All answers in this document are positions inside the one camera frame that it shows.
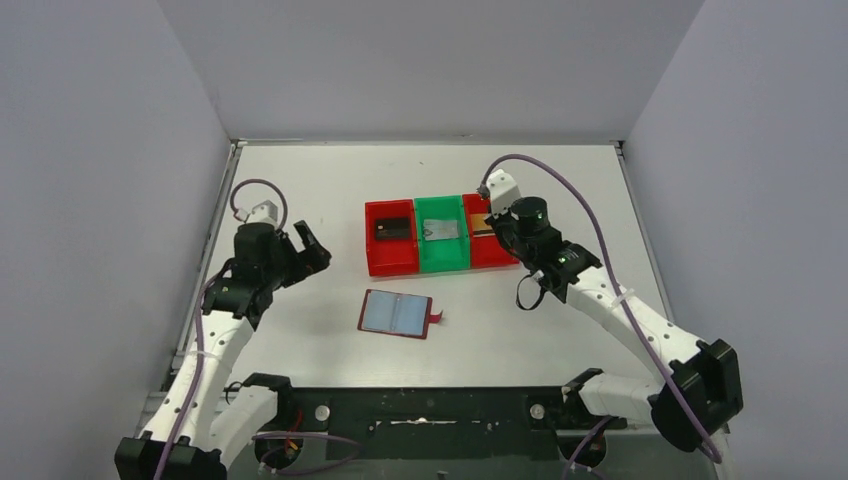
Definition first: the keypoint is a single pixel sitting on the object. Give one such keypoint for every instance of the red plastic bin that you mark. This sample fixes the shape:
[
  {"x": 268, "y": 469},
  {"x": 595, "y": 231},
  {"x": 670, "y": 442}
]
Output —
[
  {"x": 391, "y": 258},
  {"x": 486, "y": 252}
]

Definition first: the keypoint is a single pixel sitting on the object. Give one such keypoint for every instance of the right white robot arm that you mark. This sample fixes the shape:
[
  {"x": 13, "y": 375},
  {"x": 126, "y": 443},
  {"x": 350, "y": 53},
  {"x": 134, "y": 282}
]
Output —
[{"x": 694, "y": 387}]

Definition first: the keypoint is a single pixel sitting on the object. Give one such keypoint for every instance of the left red plastic bin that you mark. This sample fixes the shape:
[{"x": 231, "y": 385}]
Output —
[{"x": 391, "y": 258}]

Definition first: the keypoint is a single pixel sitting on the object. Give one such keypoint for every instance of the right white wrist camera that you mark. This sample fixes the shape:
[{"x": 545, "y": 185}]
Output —
[{"x": 501, "y": 189}]

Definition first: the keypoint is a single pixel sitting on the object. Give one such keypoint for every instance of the green plastic bin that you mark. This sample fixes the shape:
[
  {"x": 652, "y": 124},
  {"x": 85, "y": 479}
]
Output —
[{"x": 443, "y": 255}]

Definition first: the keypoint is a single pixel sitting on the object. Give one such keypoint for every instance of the silver credit card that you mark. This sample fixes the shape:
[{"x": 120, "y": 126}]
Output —
[{"x": 440, "y": 229}]

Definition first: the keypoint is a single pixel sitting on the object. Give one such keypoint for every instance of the red leather card holder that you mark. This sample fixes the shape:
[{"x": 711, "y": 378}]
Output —
[{"x": 397, "y": 314}]

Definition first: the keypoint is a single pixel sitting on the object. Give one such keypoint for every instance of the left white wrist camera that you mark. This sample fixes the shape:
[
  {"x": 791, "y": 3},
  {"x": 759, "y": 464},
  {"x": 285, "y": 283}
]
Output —
[{"x": 265, "y": 212}]

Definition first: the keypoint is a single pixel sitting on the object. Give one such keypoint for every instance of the right red plastic bin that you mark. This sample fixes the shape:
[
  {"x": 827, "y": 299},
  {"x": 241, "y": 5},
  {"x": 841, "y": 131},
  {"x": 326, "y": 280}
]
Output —
[{"x": 486, "y": 252}]

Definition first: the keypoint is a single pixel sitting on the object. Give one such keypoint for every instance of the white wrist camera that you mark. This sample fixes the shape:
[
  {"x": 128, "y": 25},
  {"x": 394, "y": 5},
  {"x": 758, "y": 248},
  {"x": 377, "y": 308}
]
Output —
[
  {"x": 501, "y": 189},
  {"x": 265, "y": 212}
]

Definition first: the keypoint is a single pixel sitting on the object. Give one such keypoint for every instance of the black credit card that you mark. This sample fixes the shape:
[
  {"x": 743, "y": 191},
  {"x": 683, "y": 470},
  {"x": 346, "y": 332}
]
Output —
[{"x": 392, "y": 228}]

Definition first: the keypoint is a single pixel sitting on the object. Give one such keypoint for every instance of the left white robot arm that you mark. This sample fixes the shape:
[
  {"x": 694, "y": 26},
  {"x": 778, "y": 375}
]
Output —
[{"x": 186, "y": 438}]

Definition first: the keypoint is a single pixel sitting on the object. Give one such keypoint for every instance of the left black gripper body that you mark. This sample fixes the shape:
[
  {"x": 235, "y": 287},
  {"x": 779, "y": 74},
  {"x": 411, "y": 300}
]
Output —
[{"x": 288, "y": 249}]

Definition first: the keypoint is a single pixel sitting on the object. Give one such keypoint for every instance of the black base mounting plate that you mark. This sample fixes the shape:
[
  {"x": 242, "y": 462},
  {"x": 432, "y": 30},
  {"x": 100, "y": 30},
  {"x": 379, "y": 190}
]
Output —
[{"x": 438, "y": 423}]

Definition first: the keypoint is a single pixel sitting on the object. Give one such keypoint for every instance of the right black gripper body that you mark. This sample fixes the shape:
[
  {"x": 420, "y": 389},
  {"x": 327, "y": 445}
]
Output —
[{"x": 505, "y": 228}]

